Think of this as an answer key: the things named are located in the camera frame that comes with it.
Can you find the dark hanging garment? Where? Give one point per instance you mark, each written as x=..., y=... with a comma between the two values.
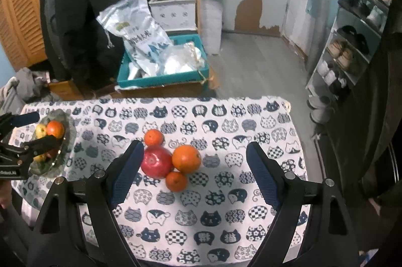
x=377, y=129

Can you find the shoe rack with shoes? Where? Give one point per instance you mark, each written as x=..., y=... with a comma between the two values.
x=340, y=53

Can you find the white quilted bundle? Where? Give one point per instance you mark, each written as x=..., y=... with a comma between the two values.
x=211, y=25

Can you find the grey shoe rack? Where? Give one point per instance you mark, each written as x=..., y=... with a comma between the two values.
x=345, y=34

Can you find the wooden louvred wardrobe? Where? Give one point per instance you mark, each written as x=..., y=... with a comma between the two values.
x=18, y=28

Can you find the cat print tablecloth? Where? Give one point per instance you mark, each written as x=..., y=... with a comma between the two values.
x=204, y=122

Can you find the teal plastic basket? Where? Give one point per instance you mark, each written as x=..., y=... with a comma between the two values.
x=163, y=81

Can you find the white patterned drawer box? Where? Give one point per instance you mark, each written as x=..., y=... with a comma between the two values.
x=174, y=14

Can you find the large orange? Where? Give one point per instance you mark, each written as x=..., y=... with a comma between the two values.
x=187, y=158
x=55, y=129

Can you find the wooden drawer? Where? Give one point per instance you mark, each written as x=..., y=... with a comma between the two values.
x=66, y=90

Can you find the green glass bowl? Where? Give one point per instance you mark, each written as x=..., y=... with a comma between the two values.
x=62, y=147

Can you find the grey crumpled garment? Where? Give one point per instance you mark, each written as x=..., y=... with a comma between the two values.
x=25, y=88

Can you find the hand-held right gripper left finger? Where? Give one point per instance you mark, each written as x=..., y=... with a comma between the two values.
x=125, y=179

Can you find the small tangerine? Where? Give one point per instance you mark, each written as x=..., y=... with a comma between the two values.
x=176, y=181
x=154, y=137

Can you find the red pomegranate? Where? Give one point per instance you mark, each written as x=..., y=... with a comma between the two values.
x=155, y=162

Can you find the white rice bag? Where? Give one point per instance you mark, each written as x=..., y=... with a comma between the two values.
x=138, y=34

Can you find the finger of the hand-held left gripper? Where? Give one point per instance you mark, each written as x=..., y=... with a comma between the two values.
x=26, y=118
x=42, y=143

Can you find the black hanging coat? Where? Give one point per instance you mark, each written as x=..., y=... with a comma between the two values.
x=84, y=19

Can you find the yellow lemon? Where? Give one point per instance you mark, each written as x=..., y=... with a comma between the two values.
x=39, y=157
x=40, y=130

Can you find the clear plastic bag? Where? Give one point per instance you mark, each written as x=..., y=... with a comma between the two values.
x=185, y=59

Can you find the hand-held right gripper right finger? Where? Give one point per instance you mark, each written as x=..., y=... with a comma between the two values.
x=262, y=179

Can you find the silver pipe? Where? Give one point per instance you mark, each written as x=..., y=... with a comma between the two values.
x=320, y=3

